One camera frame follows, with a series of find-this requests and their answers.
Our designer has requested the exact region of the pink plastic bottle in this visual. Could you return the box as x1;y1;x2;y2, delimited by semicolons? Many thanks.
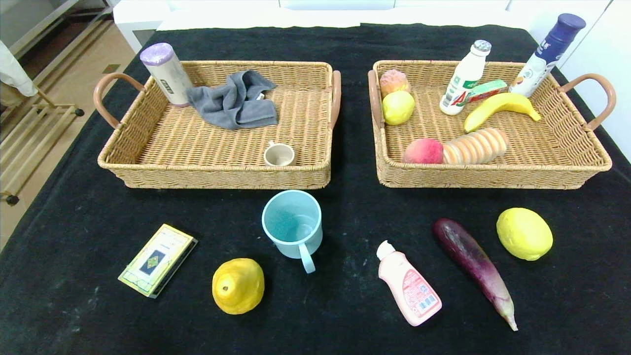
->
376;240;443;327

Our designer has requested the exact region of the purple eggplant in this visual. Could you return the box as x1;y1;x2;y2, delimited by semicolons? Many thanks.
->
433;218;519;332

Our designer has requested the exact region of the yellow green card box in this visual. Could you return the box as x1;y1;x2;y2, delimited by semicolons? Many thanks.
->
117;223;199;299

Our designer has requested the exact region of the large yellow lemon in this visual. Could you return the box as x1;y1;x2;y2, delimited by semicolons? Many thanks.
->
496;207;554;261

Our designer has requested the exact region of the small beige cup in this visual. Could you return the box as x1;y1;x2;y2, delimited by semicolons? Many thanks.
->
264;141;296;167

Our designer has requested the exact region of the light blue plastic mug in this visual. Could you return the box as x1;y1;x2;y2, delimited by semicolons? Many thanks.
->
261;190;323;274

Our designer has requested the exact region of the yellow green apple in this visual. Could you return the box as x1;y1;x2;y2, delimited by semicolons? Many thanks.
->
382;90;416;126

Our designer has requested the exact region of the red peach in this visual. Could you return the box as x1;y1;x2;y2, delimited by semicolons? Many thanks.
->
403;138;445;164

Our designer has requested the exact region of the grey cloth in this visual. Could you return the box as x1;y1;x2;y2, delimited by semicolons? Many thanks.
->
186;70;279;130

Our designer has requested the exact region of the pink orange pastry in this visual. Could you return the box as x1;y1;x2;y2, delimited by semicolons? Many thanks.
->
379;69;412;98

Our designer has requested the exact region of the black table cloth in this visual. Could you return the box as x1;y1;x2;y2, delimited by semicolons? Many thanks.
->
0;22;631;355

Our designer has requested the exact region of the yellow pear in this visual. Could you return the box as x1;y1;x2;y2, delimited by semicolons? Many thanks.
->
212;258;265;315

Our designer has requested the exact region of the sliced bread loaf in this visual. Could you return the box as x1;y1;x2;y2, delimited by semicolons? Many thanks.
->
442;127;509;165

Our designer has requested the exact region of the white canister with purple lid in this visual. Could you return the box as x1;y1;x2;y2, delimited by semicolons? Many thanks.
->
140;42;194;107

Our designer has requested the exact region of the white milk bottle grey cap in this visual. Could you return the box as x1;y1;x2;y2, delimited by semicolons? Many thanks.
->
439;39;492;116

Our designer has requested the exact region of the white table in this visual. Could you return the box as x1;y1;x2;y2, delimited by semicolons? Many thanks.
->
112;0;543;54

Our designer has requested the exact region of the green and red small box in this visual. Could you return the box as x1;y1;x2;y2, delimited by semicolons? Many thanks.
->
466;79;508;103

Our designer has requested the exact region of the yellow banana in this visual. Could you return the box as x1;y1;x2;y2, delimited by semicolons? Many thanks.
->
463;92;542;133

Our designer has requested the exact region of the white bottle with blue cap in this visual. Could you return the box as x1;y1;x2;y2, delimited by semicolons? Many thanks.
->
509;13;587;98

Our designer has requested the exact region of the gold metal rack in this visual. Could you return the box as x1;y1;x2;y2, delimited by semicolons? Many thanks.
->
0;0;116;206

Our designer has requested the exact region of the white hanging fabric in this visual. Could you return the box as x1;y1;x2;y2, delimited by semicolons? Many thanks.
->
0;40;38;97

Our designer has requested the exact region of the wicker basket with brown handles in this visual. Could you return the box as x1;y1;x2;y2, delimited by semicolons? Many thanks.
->
94;60;342;190
368;59;617;190

